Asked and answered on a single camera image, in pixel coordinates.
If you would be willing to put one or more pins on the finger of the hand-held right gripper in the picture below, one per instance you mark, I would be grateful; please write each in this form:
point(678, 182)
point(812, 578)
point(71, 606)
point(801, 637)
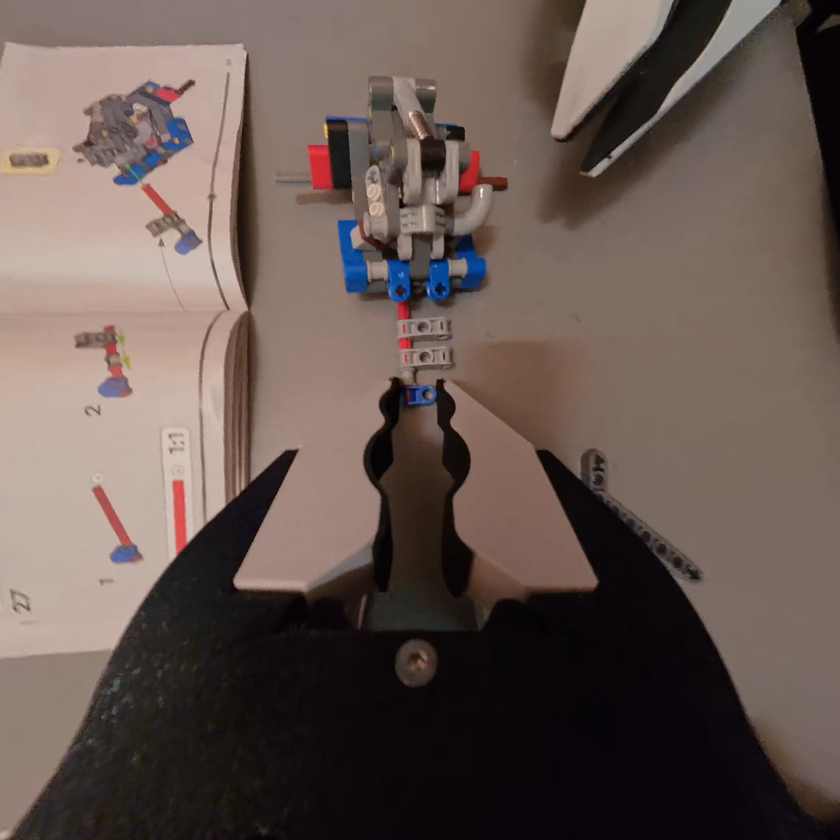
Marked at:
point(610, 52)
point(695, 72)

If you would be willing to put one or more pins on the dark grey lego beam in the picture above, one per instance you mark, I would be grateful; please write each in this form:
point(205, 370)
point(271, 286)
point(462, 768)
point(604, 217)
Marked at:
point(643, 531)

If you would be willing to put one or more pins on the grey and blue lego model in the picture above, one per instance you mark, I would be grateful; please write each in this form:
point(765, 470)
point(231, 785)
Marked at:
point(407, 197)

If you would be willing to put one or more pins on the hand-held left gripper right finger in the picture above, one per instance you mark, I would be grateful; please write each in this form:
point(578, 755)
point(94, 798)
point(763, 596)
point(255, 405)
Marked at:
point(525, 525)

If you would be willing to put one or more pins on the lego instruction booklet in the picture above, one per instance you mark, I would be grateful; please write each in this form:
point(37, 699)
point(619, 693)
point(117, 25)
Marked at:
point(98, 262)

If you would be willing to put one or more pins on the red lego axle assembly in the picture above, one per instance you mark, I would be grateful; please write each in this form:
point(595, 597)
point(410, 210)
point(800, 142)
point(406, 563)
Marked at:
point(423, 358)

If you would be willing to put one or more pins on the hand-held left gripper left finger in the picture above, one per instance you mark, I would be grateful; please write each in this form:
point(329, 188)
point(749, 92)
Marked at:
point(315, 525)

